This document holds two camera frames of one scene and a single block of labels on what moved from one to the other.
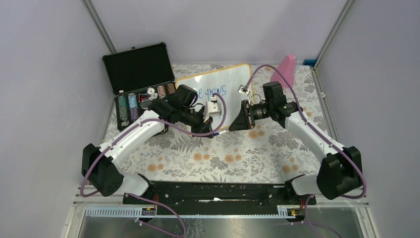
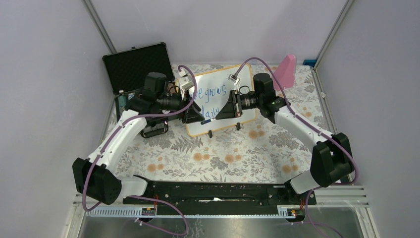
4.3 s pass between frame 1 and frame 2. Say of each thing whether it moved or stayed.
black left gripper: moved
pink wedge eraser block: stayed
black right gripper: moved
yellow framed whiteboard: stayed
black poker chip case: stayed
